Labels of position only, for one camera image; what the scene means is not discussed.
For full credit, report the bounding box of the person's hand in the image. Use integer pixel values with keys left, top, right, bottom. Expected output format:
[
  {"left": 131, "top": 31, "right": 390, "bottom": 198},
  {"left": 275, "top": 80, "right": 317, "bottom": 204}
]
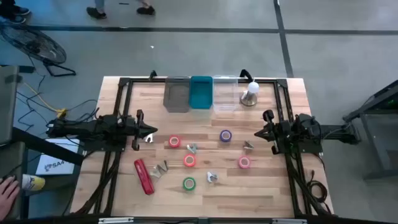
[{"left": 0, "top": 175, "right": 21, "bottom": 213}]

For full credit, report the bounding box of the grey metal stand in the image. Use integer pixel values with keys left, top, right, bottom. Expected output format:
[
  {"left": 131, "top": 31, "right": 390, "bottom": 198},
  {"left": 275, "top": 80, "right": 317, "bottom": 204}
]
[{"left": 341, "top": 79, "right": 398, "bottom": 181}]

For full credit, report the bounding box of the yellow extension cable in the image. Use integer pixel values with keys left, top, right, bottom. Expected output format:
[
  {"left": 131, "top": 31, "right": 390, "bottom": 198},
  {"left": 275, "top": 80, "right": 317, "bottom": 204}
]
[{"left": 23, "top": 81, "right": 68, "bottom": 118}]

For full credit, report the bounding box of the green tape roll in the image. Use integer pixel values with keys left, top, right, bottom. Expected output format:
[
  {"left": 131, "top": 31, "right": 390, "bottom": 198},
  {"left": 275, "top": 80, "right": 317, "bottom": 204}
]
[{"left": 182, "top": 177, "right": 197, "bottom": 192}]

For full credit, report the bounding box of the grey translucent plastic bin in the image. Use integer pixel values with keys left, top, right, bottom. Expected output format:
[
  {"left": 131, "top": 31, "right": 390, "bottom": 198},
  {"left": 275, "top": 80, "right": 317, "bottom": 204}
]
[{"left": 163, "top": 76, "right": 191, "bottom": 113}]

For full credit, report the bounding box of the white bulb brass lamp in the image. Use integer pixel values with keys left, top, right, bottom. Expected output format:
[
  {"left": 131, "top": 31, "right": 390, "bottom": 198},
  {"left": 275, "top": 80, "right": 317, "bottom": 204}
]
[{"left": 239, "top": 81, "right": 260, "bottom": 107}]

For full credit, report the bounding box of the grey bracket part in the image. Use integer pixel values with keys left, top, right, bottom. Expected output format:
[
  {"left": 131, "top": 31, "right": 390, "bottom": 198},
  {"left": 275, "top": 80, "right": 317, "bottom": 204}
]
[{"left": 157, "top": 160, "right": 170, "bottom": 174}]

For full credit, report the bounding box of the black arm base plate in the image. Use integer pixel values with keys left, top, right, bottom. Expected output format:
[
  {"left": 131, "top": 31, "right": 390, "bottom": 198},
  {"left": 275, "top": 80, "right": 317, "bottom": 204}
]
[
  {"left": 79, "top": 136, "right": 126, "bottom": 153},
  {"left": 278, "top": 136, "right": 324, "bottom": 156}
]

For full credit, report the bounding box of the silver metal bracket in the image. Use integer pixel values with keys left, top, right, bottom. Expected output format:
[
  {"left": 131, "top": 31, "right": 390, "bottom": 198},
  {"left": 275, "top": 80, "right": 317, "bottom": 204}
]
[
  {"left": 272, "top": 218, "right": 308, "bottom": 224},
  {"left": 98, "top": 217, "right": 135, "bottom": 224}
]

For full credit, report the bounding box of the white printed box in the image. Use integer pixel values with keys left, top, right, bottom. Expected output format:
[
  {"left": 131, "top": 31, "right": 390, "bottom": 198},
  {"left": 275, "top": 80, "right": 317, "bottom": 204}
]
[{"left": 35, "top": 138, "right": 81, "bottom": 176}]

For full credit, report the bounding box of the clear plastic bin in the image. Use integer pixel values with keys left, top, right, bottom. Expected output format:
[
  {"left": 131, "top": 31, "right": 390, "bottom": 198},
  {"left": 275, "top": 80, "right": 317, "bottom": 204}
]
[{"left": 212, "top": 74, "right": 239, "bottom": 113}]

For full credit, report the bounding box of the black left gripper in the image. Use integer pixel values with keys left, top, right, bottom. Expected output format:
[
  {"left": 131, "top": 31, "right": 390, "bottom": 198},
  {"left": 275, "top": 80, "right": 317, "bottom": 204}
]
[{"left": 126, "top": 110, "right": 159, "bottom": 151}]

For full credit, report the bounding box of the purple tape roll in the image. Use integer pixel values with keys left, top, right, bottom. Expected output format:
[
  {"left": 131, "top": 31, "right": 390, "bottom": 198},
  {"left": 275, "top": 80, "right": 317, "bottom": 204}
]
[{"left": 219, "top": 129, "right": 233, "bottom": 143}]

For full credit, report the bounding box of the teal plastic bin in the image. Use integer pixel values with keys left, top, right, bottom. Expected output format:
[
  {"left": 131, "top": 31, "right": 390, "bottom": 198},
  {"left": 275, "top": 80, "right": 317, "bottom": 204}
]
[{"left": 188, "top": 75, "right": 214, "bottom": 110}]

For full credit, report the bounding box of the black floor fan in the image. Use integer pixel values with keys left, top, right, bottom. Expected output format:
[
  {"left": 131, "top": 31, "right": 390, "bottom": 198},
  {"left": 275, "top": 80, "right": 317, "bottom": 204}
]
[{"left": 0, "top": 24, "right": 77, "bottom": 77}]

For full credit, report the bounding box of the red tape roll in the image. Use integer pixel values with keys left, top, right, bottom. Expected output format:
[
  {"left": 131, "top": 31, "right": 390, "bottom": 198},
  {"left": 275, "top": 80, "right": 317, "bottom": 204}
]
[{"left": 168, "top": 134, "right": 182, "bottom": 148}]

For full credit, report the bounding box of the orange tape roll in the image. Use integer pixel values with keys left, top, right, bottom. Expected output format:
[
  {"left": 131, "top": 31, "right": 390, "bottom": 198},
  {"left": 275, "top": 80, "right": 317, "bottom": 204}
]
[{"left": 183, "top": 154, "right": 197, "bottom": 168}]

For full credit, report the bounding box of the red stapler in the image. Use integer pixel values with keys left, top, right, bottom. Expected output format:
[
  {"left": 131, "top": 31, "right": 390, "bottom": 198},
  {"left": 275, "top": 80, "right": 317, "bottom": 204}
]
[{"left": 134, "top": 158, "right": 155, "bottom": 196}]

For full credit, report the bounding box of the black coiled cable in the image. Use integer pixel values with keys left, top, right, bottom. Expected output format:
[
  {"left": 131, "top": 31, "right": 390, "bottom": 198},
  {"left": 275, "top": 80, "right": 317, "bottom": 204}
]
[{"left": 306, "top": 169, "right": 329, "bottom": 215}]

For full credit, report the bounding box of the silver staple remover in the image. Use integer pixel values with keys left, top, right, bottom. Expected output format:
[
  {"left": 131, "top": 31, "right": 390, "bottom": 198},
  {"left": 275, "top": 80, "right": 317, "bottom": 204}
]
[{"left": 149, "top": 166, "right": 163, "bottom": 179}]

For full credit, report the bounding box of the black diagonal frame strut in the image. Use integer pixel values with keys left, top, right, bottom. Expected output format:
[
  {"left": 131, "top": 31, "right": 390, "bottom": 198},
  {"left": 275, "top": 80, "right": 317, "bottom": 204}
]
[{"left": 11, "top": 126, "right": 85, "bottom": 167}]

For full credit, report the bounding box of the black aluminium table frame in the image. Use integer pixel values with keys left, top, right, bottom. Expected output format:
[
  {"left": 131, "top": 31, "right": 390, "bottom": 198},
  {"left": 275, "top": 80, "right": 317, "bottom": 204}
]
[{"left": 74, "top": 76, "right": 335, "bottom": 218}]

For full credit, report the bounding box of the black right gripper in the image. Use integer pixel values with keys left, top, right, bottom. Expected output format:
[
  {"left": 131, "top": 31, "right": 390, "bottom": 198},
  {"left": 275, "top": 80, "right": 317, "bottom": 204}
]
[{"left": 254, "top": 109, "right": 292, "bottom": 156}]

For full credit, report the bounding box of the yellow and white can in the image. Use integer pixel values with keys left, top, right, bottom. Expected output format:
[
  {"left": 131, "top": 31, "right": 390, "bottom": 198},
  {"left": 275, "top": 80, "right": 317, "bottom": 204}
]
[{"left": 21, "top": 174, "right": 46, "bottom": 192}]

